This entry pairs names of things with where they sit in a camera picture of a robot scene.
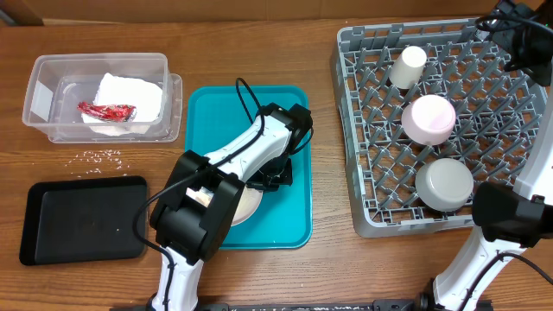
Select pink plate with rice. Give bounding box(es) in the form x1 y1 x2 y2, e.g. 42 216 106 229
186 187 263 226

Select pink small bowl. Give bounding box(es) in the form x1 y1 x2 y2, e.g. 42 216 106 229
401 94 456 146

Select white paper cup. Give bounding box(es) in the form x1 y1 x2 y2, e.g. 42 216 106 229
389 46 427 90

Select grey-green small saucer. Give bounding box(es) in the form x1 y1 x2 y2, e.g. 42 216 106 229
415 158 474 212

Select red snack wrapper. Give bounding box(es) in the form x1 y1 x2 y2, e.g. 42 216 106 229
77 102 137 123

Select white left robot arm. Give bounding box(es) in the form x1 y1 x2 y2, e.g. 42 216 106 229
133 103 314 310

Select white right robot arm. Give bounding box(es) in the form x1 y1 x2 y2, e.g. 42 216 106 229
413 1 552 310

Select black waste tray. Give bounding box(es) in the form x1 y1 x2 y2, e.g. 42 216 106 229
19 176 148 266

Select grey dishwasher rack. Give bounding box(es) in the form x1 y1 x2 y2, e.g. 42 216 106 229
330 19 547 238

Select teal plastic tray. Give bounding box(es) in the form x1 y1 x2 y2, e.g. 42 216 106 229
185 86 313 250

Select white napkin in bin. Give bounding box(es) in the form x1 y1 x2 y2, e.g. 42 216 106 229
81 73 163 136

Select spilled rice grains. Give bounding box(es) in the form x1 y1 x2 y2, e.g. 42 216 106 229
61 149 130 179

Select clear plastic bin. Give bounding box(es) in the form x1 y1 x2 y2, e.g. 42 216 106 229
22 53 182 143

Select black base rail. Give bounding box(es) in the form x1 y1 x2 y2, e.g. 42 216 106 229
110 298 493 311

